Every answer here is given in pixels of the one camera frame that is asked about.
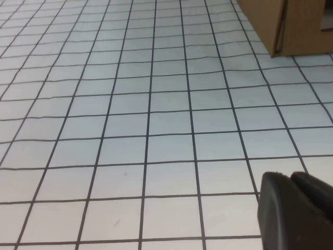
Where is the brown cardboard small box shell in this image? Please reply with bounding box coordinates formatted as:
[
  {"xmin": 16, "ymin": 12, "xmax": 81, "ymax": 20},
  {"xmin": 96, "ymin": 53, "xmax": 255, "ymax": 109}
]
[{"xmin": 236, "ymin": 0, "xmax": 287, "ymax": 58}]

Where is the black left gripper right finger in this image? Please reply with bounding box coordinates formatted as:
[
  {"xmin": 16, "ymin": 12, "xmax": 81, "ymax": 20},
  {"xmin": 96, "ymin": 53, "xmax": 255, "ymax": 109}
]
[{"xmin": 290, "ymin": 171, "xmax": 333, "ymax": 224}]

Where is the white black-grid tablecloth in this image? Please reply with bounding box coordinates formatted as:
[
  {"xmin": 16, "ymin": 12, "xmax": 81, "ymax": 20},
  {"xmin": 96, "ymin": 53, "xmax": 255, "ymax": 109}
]
[{"xmin": 0, "ymin": 0, "xmax": 333, "ymax": 250}]

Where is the brown cardboard small windowed drawer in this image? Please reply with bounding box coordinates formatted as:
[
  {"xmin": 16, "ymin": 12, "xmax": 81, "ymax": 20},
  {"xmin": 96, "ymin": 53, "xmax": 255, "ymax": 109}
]
[{"xmin": 275, "ymin": 0, "xmax": 333, "ymax": 58}]

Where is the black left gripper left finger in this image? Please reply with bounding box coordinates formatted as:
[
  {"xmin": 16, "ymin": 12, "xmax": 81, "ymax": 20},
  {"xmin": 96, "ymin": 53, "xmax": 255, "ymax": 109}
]
[{"xmin": 257, "ymin": 171, "xmax": 333, "ymax": 250}]

